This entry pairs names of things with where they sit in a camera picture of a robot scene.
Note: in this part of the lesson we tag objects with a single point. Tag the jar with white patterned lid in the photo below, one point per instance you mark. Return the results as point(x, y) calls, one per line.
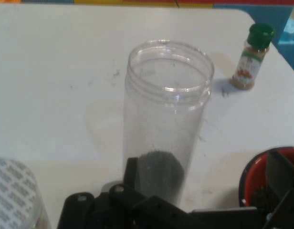
point(13, 186)

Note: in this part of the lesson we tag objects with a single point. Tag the red bowl with black rim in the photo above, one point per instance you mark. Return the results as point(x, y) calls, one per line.
point(256, 164)

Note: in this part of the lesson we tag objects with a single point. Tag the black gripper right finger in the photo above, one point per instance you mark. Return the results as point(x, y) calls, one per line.
point(287, 190)

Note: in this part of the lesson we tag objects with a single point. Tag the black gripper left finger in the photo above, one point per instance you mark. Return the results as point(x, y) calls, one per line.
point(118, 210)

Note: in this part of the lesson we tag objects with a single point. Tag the tall clear plastic jar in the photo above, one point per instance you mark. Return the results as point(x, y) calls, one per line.
point(161, 119)

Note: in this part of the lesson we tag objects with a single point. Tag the spice bottle with green cap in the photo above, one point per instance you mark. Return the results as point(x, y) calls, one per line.
point(247, 66)

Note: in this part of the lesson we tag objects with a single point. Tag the black seeds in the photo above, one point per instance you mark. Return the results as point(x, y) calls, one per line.
point(161, 171)

